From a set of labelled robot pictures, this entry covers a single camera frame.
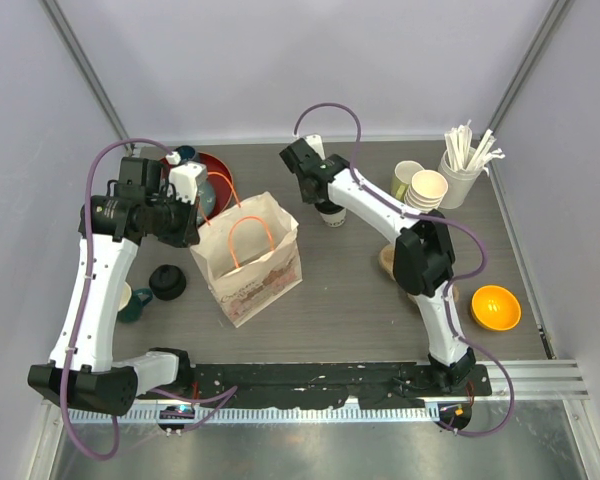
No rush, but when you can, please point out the brown paper bag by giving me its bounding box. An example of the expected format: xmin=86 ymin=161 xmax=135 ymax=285
xmin=190 ymin=192 xmax=302 ymax=327

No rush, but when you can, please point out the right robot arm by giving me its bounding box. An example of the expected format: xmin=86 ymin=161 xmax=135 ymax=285
xmin=280 ymin=138 xmax=476 ymax=395

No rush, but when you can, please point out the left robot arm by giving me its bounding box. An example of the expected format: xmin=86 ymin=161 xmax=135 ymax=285
xmin=27 ymin=157 xmax=207 ymax=416

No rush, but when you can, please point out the dark blue mug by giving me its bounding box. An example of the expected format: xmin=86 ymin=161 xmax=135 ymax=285
xmin=175 ymin=145 xmax=199 ymax=163

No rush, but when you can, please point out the stack of black lids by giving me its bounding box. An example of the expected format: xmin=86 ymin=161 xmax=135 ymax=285
xmin=149 ymin=264 xmax=187 ymax=301

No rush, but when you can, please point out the red round tray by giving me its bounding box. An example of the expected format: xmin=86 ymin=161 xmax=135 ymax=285
xmin=159 ymin=151 xmax=233 ymax=224

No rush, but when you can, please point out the yellow-green mug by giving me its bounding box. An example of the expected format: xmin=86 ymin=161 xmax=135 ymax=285
xmin=390 ymin=160 xmax=424 ymax=201

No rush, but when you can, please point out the teal mug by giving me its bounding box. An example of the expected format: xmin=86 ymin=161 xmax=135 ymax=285
xmin=116 ymin=284 xmax=153 ymax=323

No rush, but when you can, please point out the stack of paper cups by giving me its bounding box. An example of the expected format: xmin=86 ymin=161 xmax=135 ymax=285
xmin=404 ymin=170 xmax=449 ymax=212

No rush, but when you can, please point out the white straw holder cup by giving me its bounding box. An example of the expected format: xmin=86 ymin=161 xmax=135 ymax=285
xmin=438 ymin=151 xmax=487 ymax=209

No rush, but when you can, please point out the bundle of wrapped straws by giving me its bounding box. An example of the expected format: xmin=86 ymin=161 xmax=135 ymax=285
xmin=443 ymin=121 xmax=506 ymax=174

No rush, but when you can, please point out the orange bowl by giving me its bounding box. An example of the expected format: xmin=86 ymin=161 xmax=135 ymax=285
xmin=470 ymin=285 xmax=522 ymax=332

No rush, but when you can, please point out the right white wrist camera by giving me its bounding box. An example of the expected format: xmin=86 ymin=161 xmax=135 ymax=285
xmin=303 ymin=134 xmax=326 ymax=160

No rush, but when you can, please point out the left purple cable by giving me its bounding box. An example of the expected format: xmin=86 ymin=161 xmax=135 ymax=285
xmin=59 ymin=138 xmax=239 ymax=460

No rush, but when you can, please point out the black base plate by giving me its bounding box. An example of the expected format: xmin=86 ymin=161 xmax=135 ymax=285
xmin=165 ymin=362 xmax=492 ymax=410

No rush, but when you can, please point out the aluminium rail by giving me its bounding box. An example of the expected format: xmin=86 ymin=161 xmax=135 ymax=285
xmin=67 ymin=360 xmax=587 ymax=419

